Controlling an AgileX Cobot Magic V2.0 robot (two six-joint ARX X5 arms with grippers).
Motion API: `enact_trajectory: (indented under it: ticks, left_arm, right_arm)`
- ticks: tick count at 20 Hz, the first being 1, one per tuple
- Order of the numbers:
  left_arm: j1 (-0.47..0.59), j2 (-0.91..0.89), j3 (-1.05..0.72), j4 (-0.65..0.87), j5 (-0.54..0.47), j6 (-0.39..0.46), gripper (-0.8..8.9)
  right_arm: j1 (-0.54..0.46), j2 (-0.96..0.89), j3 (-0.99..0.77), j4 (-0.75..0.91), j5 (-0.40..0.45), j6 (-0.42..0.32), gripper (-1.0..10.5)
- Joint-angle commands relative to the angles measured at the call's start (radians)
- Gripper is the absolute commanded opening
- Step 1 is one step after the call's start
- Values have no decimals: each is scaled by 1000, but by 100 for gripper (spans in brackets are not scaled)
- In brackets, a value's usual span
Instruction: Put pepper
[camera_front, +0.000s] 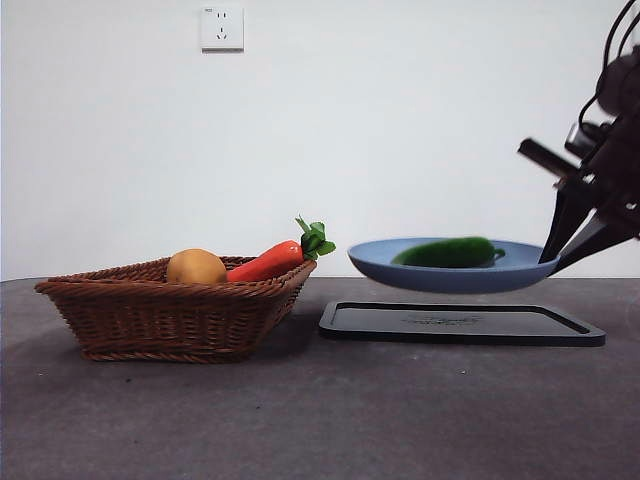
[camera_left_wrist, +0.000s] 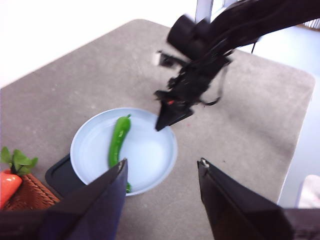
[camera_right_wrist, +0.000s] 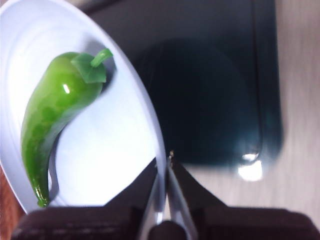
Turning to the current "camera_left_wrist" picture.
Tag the pale pink soft object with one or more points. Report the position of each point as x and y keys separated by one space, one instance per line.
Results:
x=311 y=192

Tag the orange carrot with green leaves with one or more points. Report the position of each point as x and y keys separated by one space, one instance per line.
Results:
x=8 y=185

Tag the dark rectangular tray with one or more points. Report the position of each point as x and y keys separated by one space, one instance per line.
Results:
x=62 y=177

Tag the white metal post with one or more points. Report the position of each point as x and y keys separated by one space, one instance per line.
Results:
x=203 y=10

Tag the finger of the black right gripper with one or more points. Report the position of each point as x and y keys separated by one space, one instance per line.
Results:
x=185 y=115
x=166 y=115

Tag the pale blue round plate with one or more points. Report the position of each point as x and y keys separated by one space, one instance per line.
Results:
x=150 y=155

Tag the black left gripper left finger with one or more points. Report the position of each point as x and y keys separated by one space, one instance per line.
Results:
x=82 y=215

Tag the green pepper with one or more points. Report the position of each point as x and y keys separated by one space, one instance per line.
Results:
x=117 y=140

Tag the brown woven wicker basket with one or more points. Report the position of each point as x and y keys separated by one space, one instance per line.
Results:
x=32 y=195

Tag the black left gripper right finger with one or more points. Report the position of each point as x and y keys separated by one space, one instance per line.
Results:
x=237 y=212

